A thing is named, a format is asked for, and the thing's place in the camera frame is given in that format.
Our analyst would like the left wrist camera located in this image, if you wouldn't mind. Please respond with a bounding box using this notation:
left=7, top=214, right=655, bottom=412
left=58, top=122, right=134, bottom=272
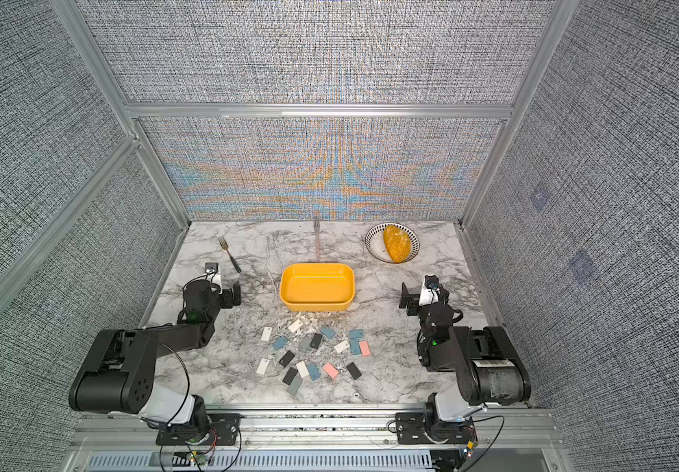
left=205, top=263, right=222, bottom=292

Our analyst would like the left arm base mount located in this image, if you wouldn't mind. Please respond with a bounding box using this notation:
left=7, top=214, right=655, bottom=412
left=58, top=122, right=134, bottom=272
left=155, top=413, right=241, bottom=446

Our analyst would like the pink eraser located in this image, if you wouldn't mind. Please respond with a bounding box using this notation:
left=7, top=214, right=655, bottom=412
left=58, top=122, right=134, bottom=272
left=323, top=363, right=339, bottom=380
left=359, top=340, right=371, bottom=357

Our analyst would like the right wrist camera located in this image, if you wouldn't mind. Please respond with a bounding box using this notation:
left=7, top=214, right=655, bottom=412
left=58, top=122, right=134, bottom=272
left=419, top=275, right=441, bottom=306

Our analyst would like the gold fork dark handle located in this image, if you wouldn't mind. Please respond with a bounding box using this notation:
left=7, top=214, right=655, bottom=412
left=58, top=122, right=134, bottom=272
left=218, top=236, right=242, bottom=273

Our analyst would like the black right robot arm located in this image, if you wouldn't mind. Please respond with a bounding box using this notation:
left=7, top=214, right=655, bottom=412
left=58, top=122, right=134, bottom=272
left=394, top=275, right=532, bottom=444

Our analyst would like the white patterned plate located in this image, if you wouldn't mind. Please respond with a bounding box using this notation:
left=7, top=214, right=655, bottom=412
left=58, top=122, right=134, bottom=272
left=364, top=223, right=420, bottom=264

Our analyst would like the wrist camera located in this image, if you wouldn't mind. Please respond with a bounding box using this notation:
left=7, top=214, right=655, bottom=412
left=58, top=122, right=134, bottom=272
left=419, top=275, right=441, bottom=306
left=205, top=263, right=222, bottom=292

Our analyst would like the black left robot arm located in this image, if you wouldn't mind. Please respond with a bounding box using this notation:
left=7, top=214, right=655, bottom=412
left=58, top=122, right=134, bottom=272
left=69, top=277, right=242, bottom=433

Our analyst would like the yellow plastic storage box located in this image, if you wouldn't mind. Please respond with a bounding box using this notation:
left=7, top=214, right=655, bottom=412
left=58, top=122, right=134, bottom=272
left=279, top=263, right=355, bottom=312

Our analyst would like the white eraser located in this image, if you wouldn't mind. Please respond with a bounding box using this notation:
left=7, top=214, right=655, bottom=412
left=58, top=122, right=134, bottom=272
left=296, top=361, right=310, bottom=379
left=288, top=320, right=303, bottom=334
left=261, top=326, right=272, bottom=341
left=256, top=358, right=270, bottom=376
left=335, top=340, right=350, bottom=354

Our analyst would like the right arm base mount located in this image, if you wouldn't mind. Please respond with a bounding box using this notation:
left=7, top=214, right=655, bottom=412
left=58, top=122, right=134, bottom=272
left=390, top=412, right=478, bottom=446

